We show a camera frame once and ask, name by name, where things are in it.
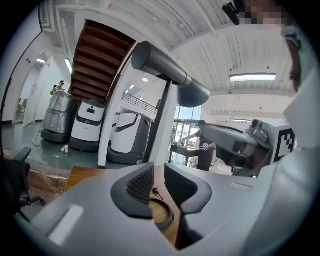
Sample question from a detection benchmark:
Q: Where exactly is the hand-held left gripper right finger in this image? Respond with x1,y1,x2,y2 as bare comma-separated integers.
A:
164,161,280,256

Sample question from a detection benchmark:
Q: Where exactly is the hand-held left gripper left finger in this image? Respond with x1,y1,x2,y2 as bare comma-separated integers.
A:
31,161,177,256

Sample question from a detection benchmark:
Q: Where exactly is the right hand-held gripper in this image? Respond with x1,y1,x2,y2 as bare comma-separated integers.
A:
201,119,296,178

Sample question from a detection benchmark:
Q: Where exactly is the dark background table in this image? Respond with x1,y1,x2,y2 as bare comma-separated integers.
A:
168,145,201,166

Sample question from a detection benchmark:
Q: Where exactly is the brown cardboard box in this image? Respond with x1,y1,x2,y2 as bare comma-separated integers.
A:
26,162,72,195

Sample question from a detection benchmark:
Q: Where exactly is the white and grey floor robot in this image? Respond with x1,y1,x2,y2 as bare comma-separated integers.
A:
106,110,154,165

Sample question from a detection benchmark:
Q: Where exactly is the person's white shirt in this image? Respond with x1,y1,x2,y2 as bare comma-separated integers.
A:
243,27,320,256

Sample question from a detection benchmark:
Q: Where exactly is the black office chair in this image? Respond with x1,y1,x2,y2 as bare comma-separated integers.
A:
0,146,47,223

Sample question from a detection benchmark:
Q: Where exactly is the small white service robot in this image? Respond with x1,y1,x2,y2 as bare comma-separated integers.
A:
68,99,106,152

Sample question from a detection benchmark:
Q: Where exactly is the black metal railing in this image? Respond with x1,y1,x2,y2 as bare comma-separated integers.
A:
121,91,159,115

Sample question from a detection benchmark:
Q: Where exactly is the silver wrapped cleaning machine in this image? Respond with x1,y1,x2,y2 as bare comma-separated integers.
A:
40,90,79,144

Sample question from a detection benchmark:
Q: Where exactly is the grey hair scrunchie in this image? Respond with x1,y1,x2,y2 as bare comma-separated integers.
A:
280,24,301,49

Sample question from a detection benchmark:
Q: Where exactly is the wooden staircase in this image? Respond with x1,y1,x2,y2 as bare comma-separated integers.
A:
68,19,139,104

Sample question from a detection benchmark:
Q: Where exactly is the thin black cable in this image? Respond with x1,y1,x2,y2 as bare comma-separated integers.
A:
152,186,165,201

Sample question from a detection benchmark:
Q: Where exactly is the black head-worn camera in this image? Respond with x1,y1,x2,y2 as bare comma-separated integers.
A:
221,1,241,26

